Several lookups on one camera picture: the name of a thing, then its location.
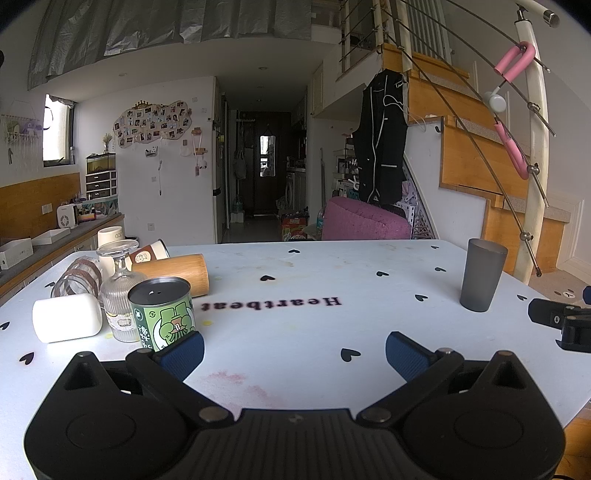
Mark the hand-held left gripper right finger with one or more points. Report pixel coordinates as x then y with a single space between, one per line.
406 355

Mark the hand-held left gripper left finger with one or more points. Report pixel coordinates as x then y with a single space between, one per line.
182 355

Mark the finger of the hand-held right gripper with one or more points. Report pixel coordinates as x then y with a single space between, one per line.
588 295
547 313

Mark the green frog print cup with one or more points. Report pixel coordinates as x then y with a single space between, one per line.
159 314

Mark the grey plastic cup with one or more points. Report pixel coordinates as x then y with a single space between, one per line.
482 277

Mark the bamboo cup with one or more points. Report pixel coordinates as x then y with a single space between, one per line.
173 273

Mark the brown and white paper cup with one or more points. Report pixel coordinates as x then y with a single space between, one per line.
148 254

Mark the plain white cup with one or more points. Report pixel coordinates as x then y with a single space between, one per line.
67 318

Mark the brown plaid glass cup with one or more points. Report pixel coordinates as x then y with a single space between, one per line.
78 278

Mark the clear ribbed glass goblet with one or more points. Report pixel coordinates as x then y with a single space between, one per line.
117 295

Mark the white heart print tablecloth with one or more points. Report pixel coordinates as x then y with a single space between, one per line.
300 337

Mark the white perforated rack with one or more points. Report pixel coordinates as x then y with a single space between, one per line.
418 219

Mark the purple chair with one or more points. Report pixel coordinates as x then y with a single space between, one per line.
364 222

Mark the white mug with rings print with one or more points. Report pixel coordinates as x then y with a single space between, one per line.
110 236

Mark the red printed carton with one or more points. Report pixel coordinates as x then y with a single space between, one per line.
295 227

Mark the grey kitchen counter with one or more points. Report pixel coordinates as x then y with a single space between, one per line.
46 251

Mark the white refrigerator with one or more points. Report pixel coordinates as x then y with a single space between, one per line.
219 184

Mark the white shallow tray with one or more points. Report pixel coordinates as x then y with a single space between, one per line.
51 236

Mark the wooden staircase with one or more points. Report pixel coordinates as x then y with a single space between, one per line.
466 152

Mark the small white appliance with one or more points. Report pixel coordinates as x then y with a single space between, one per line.
67 216

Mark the small drawer organizer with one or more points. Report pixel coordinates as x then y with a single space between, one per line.
100 184

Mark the white flat box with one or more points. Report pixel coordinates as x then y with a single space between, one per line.
15 253

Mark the glass fish tank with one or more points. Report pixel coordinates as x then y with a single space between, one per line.
100 162

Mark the black jacket with white piping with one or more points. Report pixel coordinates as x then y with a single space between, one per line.
381 143

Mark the door mirror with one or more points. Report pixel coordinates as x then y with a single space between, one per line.
266 157

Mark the cloud shaped photo board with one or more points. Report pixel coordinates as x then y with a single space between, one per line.
152 123

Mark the pink and white thigh trainer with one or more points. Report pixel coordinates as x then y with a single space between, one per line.
515 57

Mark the window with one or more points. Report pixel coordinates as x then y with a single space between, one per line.
59 134

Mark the grey plastic sheet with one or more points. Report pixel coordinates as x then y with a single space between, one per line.
171 32

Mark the white stair railing post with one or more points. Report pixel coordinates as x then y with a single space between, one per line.
533 152

